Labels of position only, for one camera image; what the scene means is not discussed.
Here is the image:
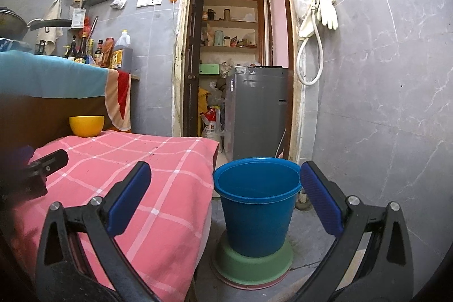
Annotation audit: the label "yellow plastic bowl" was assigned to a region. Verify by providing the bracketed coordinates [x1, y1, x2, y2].
[69, 116, 104, 138]

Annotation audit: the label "pink checked tablecloth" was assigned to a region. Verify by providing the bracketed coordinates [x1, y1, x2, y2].
[12, 131, 217, 301]

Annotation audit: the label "teal orange red towel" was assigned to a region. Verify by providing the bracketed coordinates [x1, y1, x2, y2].
[1, 50, 131, 131]

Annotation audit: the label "dark sauce bottle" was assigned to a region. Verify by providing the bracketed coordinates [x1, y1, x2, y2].
[74, 31, 89, 64]

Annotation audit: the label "green plastic basin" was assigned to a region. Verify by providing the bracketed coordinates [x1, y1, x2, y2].
[210, 231, 294, 290]

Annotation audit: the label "blue plastic bucket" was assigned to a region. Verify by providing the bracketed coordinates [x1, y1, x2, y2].
[213, 157, 302, 258]

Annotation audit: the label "large soy sauce jug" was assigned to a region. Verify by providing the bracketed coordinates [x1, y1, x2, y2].
[110, 29, 133, 73]

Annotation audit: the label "black frying pan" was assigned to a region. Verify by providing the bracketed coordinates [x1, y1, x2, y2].
[0, 7, 72, 40]

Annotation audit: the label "hanging white cloth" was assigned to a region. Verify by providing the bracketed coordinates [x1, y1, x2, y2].
[37, 0, 62, 55]

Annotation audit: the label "red white rice bag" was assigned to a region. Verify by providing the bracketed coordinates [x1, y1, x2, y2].
[200, 106, 222, 143]

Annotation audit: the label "green box on shelf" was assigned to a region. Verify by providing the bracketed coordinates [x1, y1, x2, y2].
[199, 63, 220, 75]

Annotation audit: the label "grey washing machine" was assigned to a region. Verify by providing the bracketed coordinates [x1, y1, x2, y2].
[223, 66, 288, 161]

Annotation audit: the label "dark wooden door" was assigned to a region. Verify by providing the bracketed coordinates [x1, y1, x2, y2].
[183, 0, 204, 137]

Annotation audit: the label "white rubber gloves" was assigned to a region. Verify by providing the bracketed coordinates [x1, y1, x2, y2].
[298, 0, 339, 39]

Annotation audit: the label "white wall switch plate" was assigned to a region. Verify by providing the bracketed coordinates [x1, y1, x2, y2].
[136, 0, 162, 8]

